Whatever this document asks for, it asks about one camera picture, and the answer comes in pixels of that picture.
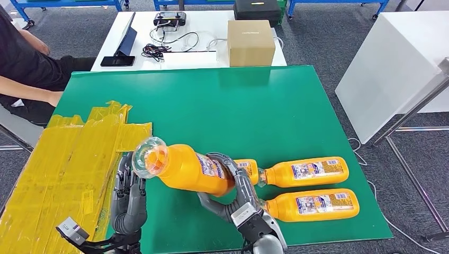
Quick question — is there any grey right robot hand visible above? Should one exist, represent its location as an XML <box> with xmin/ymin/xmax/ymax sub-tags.
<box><xmin>197</xmin><ymin>152</ymin><xmax>263</xmax><ymax>223</ymax></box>

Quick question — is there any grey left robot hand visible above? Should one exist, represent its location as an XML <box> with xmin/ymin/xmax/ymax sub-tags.
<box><xmin>110</xmin><ymin>155</ymin><xmax>148</xmax><ymax>220</ymax></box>

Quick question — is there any orange bottle with clear cap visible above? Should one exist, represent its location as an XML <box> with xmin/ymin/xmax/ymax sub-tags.
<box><xmin>259</xmin><ymin>188</ymin><xmax>360</xmax><ymax>223</ymax></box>
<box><xmin>257</xmin><ymin>157</ymin><xmax>350</xmax><ymax>188</ymax></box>
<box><xmin>233</xmin><ymin>159</ymin><xmax>261</xmax><ymax>186</ymax></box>
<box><xmin>131</xmin><ymin>137</ymin><xmax>236</xmax><ymax>198</ymax></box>

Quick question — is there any yellow taped cardboard sheet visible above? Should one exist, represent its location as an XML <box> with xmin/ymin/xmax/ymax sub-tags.
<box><xmin>0</xmin><ymin>101</ymin><xmax>154</xmax><ymax>254</ymax></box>

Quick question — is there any green table mat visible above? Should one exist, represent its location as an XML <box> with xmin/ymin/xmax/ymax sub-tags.
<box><xmin>52</xmin><ymin>65</ymin><xmax>394</xmax><ymax>254</ymax></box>

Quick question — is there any grey chair seat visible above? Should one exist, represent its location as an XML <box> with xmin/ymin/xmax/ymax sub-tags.
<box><xmin>0</xmin><ymin>105</ymin><xmax>44</xmax><ymax>149</ymax></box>

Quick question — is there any black phone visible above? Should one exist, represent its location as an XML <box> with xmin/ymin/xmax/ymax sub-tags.
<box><xmin>100</xmin><ymin>55</ymin><xmax>136</xmax><ymax>67</ymax></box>

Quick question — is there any brown cardboard box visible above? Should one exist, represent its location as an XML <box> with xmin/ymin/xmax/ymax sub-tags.
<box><xmin>227</xmin><ymin>19</ymin><xmax>276</xmax><ymax>67</ymax></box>

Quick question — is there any tablet in blue-grey case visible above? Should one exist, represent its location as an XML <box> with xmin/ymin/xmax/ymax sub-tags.
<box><xmin>114</xmin><ymin>11</ymin><xmax>138</xmax><ymax>58</ymax></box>

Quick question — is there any white table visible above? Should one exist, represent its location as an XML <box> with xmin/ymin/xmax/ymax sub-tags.
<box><xmin>90</xmin><ymin>10</ymin><xmax>288</xmax><ymax>72</ymax></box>

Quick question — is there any person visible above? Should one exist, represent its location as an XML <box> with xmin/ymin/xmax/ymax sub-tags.
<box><xmin>0</xmin><ymin>3</ymin><xmax>97</xmax><ymax>127</ymax></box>

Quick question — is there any black hard case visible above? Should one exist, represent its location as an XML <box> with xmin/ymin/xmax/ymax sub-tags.
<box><xmin>234</xmin><ymin>0</ymin><xmax>282</xmax><ymax>28</ymax></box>

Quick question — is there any green plastic crate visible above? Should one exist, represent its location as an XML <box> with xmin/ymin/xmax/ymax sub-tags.
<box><xmin>277</xmin><ymin>0</ymin><xmax>289</xmax><ymax>26</ymax></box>

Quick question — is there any white cabinet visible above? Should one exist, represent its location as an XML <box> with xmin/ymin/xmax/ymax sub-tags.
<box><xmin>335</xmin><ymin>10</ymin><xmax>449</xmax><ymax>145</ymax></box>

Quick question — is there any black remote controller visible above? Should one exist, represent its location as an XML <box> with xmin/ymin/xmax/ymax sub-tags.
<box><xmin>153</xmin><ymin>11</ymin><xmax>187</xmax><ymax>28</ymax></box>

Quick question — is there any blue metal rack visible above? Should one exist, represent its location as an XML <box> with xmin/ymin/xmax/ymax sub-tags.
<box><xmin>10</xmin><ymin>0</ymin><xmax>130</xmax><ymax>30</ymax></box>
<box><xmin>286</xmin><ymin>0</ymin><xmax>390</xmax><ymax>20</ymax></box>
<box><xmin>153</xmin><ymin>0</ymin><xmax>236</xmax><ymax>11</ymax></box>

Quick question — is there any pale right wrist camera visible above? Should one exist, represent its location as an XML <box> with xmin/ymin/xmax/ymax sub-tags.
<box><xmin>230</xmin><ymin>202</ymin><xmax>259</xmax><ymax>229</ymax></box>

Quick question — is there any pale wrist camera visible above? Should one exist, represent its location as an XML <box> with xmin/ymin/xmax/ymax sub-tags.
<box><xmin>55</xmin><ymin>216</ymin><xmax>90</xmax><ymax>247</ymax></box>
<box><xmin>230</xmin><ymin>202</ymin><xmax>259</xmax><ymax>229</ymax></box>

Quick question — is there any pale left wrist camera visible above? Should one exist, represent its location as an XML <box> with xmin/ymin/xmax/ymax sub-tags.
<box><xmin>55</xmin><ymin>216</ymin><xmax>90</xmax><ymax>247</ymax></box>

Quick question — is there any black cable bundle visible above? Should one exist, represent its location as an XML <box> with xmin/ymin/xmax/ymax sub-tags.
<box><xmin>141</xmin><ymin>43</ymin><xmax>173</xmax><ymax>63</ymax></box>

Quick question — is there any white table cable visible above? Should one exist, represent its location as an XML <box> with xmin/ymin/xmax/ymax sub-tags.
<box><xmin>181</xmin><ymin>31</ymin><xmax>229</xmax><ymax>53</ymax></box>

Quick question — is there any white floor cable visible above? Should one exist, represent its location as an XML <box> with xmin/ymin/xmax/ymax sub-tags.
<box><xmin>347</xmin><ymin>137</ymin><xmax>439</xmax><ymax>254</ymax></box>

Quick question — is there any steel tube frame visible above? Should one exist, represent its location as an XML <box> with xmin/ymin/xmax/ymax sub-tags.
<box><xmin>372</xmin><ymin>58</ymin><xmax>449</xmax><ymax>243</ymax></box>

